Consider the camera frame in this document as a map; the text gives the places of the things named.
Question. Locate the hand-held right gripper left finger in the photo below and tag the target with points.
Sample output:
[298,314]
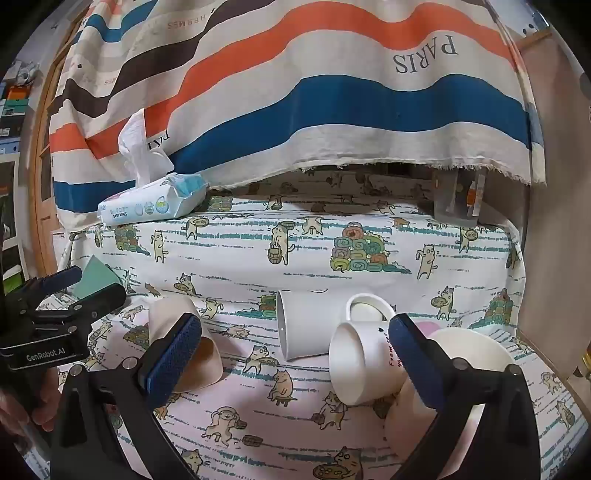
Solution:
[178,355]

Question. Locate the white bowl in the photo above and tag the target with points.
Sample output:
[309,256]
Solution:
[471,350]

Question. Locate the person's left hand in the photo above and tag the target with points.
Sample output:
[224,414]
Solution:
[18,413]

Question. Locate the beige cup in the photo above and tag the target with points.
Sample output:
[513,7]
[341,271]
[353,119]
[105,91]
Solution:
[210,364]

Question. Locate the clear plastic container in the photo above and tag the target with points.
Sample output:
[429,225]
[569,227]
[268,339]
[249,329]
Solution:
[453,203]

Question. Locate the cluttered shelf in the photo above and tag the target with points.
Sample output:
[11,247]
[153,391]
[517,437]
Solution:
[11,138]

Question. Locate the baby wipes pack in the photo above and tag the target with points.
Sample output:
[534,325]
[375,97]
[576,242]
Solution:
[152,203]

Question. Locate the cat printed blanket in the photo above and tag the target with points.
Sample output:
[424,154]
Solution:
[323,277]

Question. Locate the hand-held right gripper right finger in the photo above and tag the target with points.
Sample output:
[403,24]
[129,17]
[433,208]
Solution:
[413,360]

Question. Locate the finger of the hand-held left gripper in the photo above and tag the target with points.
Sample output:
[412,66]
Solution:
[62,279]
[101,299]

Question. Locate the wooden board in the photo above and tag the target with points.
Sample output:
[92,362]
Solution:
[554,184]

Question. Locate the striped cloth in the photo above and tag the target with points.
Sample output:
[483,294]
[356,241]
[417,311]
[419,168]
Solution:
[323,115]

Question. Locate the pink item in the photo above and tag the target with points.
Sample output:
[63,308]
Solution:
[429,328]

